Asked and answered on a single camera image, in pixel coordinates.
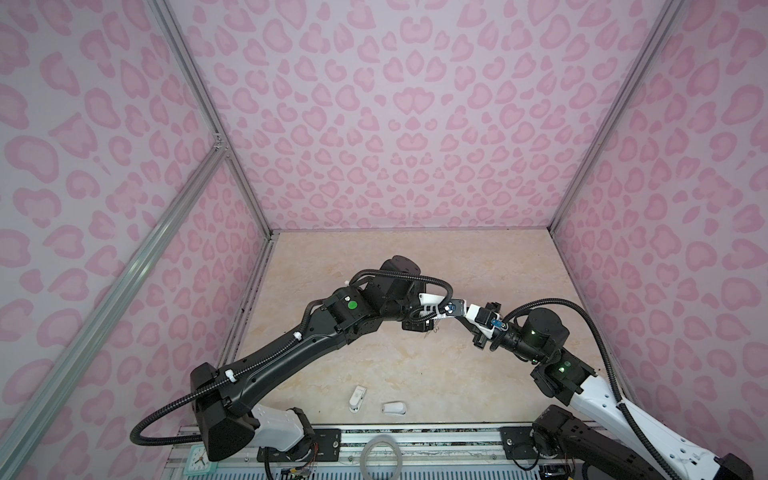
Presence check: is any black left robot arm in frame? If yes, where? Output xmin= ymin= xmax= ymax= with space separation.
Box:
xmin=190 ymin=255 xmax=453 ymax=461

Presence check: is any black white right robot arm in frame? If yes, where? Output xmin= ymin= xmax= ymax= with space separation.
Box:
xmin=442 ymin=298 xmax=754 ymax=479

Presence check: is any white rounded plastic piece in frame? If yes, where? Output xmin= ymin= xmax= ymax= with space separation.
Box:
xmin=381 ymin=401 xmax=407 ymax=416

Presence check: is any white clip device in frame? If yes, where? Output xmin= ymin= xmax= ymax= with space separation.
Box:
xmin=348 ymin=385 xmax=367 ymax=413

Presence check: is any small mint green clock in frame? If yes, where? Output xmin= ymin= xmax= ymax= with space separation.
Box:
xmin=183 ymin=445 xmax=218 ymax=477

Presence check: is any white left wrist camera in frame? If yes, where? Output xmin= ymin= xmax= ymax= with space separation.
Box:
xmin=416 ymin=293 xmax=467 ymax=321

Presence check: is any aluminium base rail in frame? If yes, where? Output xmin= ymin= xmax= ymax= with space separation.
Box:
xmin=161 ymin=419 xmax=691 ymax=480

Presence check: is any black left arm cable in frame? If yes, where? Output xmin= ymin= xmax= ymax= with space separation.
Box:
xmin=128 ymin=268 xmax=456 ymax=448

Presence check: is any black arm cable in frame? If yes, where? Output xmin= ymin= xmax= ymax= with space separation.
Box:
xmin=128 ymin=268 xmax=456 ymax=448
xmin=502 ymin=298 xmax=685 ymax=480

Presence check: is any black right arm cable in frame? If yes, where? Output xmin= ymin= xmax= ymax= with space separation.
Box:
xmin=502 ymin=298 xmax=685 ymax=480

